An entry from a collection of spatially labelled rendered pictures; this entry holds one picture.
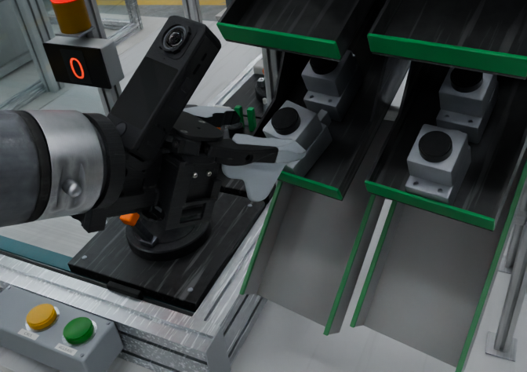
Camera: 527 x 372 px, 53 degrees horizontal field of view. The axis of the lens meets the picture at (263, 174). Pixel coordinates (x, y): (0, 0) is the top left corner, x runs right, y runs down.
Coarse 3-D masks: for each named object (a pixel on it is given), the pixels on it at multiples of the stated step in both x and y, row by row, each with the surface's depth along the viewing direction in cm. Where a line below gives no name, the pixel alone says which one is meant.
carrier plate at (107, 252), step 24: (120, 216) 93; (216, 216) 90; (240, 216) 90; (96, 240) 88; (120, 240) 88; (216, 240) 85; (240, 240) 86; (72, 264) 84; (96, 264) 84; (120, 264) 83; (144, 264) 82; (168, 264) 82; (192, 264) 81; (216, 264) 81; (144, 288) 79; (168, 288) 78; (192, 288) 77
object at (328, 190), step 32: (384, 0) 68; (288, 64) 64; (384, 64) 56; (288, 96) 66; (384, 96) 58; (256, 128) 62; (352, 128) 60; (320, 160) 60; (352, 160) 56; (320, 192) 57
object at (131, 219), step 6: (126, 216) 77; (132, 216) 76; (138, 216) 78; (126, 222) 77; (132, 222) 77; (138, 222) 79; (138, 228) 79; (144, 228) 80; (138, 234) 81; (144, 234) 81; (150, 234) 82; (144, 240) 83; (150, 240) 82
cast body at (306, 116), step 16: (288, 112) 55; (304, 112) 56; (320, 112) 60; (272, 128) 56; (288, 128) 55; (304, 128) 55; (320, 128) 57; (304, 144) 56; (320, 144) 59; (304, 160) 58
